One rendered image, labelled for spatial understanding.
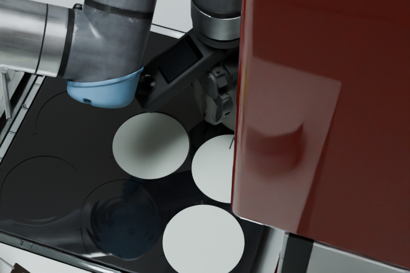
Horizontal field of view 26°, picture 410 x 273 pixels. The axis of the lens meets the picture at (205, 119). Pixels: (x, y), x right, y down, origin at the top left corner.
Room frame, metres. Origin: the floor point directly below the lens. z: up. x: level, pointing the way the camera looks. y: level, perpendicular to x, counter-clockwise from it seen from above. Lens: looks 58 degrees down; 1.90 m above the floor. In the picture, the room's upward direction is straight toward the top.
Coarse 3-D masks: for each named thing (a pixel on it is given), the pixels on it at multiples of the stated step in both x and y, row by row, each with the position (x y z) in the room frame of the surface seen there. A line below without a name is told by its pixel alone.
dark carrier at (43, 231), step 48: (48, 96) 0.65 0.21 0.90; (192, 96) 0.65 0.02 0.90; (48, 144) 0.58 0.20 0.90; (96, 144) 0.58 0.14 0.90; (192, 144) 0.58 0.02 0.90; (0, 192) 0.51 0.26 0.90; (48, 192) 0.51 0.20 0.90; (96, 192) 0.51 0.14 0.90; (144, 192) 0.51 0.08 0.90; (192, 192) 0.51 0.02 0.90; (48, 240) 0.44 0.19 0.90; (96, 240) 0.44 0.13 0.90; (144, 240) 0.44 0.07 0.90
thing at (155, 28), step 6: (78, 6) 0.80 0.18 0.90; (156, 24) 0.77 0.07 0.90; (150, 30) 0.76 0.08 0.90; (156, 30) 0.76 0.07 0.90; (162, 30) 0.76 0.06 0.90; (168, 30) 0.76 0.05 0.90; (174, 30) 0.76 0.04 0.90; (180, 30) 0.76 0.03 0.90; (168, 36) 0.75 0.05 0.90; (174, 36) 0.75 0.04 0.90; (180, 36) 0.75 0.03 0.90
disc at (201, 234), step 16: (192, 208) 0.48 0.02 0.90; (208, 208) 0.48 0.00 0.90; (176, 224) 0.46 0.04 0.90; (192, 224) 0.46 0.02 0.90; (208, 224) 0.46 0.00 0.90; (224, 224) 0.46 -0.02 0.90; (176, 240) 0.44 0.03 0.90; (192, 240) 0.44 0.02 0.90; (208, 240) 0.44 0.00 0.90; (224, 240) 0.44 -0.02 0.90; (240, 240) 0.44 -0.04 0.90; (176, 256) 0.42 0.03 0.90; (192, 256) 0.42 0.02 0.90; (208, 256) 0.42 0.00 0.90; (224, 256) 0.42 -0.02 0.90; (240, 256) 0.42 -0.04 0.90; (192, 272) 0.40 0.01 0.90; (208, 272) 0.40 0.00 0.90; (224, 272) 0.40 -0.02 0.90
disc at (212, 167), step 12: (204, 144) 0.58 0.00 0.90; (216, 144) 0.58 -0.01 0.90; (228, 144) 0.58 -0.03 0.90; (204, 156) 0.56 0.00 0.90; (216, 156) 0.56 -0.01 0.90; (228, 156) 0.56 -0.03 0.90; (192, 168) 0.54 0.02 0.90; (204, 168) 0.54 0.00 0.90; (216, 168) 0.54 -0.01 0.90; (228, 168) 0.54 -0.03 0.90; (204, 180) 0.52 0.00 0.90; (216, 180) 0.52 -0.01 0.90; (228, 180) 0.52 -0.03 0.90; (204, 192) 0.51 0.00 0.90; (216, 192) 0.51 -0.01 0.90; (228, 192) 0.51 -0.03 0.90
